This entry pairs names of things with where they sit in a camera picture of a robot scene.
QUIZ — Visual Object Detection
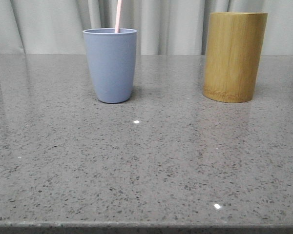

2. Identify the blue plastic cup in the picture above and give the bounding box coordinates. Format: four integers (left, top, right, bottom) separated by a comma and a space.
83, 28, 137, 103

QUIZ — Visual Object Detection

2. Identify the pink chopstick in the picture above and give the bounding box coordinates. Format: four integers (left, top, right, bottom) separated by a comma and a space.
114, 0, 122, 34

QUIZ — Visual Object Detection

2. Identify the bamboo wooden cup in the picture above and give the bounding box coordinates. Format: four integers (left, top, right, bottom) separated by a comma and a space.
203, 12, 268, 103

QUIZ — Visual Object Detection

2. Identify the grey curtain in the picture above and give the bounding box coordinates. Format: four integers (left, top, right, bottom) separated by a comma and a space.
0, 0, 293, 55

